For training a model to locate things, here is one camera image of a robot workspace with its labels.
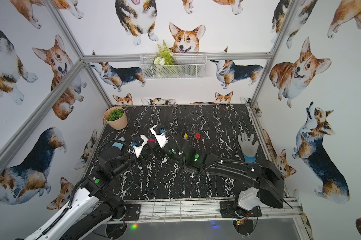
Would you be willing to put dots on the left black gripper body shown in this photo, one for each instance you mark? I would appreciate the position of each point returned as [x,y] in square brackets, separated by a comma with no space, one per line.
[143,142]

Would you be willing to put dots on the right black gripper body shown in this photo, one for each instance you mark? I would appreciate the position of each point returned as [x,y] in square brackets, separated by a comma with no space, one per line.
[168,152]

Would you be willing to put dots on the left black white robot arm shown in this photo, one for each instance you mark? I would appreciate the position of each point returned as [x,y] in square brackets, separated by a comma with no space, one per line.
[68,223]

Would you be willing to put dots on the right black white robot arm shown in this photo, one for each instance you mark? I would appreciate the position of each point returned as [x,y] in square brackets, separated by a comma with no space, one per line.
[266,183]

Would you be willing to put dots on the light blue garden trowel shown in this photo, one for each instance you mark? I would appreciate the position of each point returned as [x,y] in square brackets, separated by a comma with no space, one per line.
[119,145]

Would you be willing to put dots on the beige pot with green plant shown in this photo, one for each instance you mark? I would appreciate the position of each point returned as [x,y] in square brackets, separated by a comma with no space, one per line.
[116,117]

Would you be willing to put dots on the grey rubber glove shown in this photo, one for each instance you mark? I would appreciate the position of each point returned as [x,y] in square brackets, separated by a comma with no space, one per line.
[248,147]

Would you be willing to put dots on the green fern plant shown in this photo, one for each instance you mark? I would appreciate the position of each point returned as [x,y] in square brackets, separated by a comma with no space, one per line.
[164,56]

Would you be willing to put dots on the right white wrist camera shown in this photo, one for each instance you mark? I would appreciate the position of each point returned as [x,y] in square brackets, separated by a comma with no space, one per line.
[159,134]

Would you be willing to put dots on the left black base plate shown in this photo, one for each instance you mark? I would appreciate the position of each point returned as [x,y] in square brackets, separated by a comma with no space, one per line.
[128,212]

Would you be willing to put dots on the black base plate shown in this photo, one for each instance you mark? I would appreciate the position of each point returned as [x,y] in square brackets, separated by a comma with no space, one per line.
[228,209]
[128,212]

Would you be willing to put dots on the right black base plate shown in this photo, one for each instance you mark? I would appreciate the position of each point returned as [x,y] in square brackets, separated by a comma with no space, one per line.
[228,209]

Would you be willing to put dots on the white wire wall basket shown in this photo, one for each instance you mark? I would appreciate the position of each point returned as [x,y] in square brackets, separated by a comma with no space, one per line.
[177,66]

